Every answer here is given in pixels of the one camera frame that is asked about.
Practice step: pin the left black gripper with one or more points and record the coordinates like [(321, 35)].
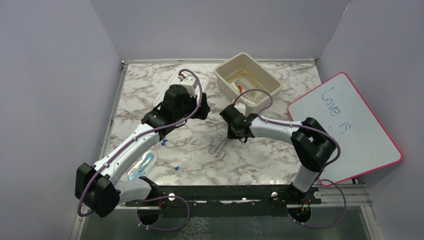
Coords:
[(201, 112)]

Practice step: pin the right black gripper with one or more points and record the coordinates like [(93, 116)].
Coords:
[(231, 135)]

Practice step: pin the metal crucible tongs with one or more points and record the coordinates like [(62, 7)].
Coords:
[(218, 150)]

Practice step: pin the lone blue capped tube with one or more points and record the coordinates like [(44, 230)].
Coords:
[(182, 164)]

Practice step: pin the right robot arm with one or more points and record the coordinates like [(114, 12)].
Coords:
[(311, 142)]

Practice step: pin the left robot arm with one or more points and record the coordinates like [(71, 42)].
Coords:
[(98, 185)]

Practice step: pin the white bin lid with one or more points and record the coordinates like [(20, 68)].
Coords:
[(204, 82)]

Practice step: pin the beige plastic bin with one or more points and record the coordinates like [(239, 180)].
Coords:
[(243, 62)]

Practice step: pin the blue goggles in bag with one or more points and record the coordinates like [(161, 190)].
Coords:
[(144, 166)]

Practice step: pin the pink framed whiteboard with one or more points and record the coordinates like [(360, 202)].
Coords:
[(342, 111)]

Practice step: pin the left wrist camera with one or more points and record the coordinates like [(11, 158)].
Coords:
[(190, 83)]

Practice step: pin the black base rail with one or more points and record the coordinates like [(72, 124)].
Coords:
[(221, 201)]

